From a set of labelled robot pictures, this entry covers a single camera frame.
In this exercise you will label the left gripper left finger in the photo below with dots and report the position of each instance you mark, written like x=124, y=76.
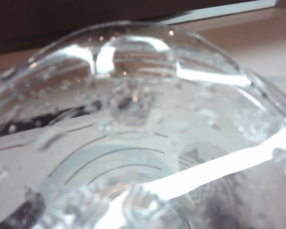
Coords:
x=27, y=210

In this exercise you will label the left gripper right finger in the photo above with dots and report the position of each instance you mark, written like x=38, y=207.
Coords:
x=217, y=212

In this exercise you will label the small clear cup narrow label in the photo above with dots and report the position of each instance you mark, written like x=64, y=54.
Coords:
x=133, y=133

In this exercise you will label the wide brown desk divider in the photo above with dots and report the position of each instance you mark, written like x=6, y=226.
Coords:
x=62, y=16

